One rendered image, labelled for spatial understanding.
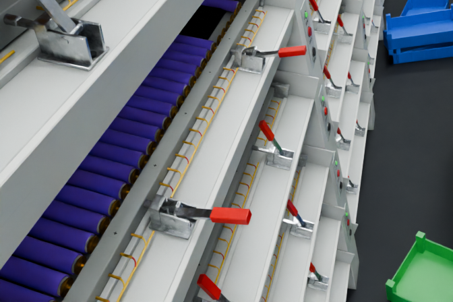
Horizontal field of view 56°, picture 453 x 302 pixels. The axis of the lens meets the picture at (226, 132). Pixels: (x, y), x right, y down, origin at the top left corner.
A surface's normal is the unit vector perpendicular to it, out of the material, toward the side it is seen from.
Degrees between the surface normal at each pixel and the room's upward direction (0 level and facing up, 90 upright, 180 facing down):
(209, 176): 19
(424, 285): 0
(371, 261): 0
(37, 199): 109
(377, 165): 0
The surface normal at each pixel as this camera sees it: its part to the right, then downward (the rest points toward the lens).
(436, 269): -0.29, -0.75
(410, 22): -0.24, 0.66
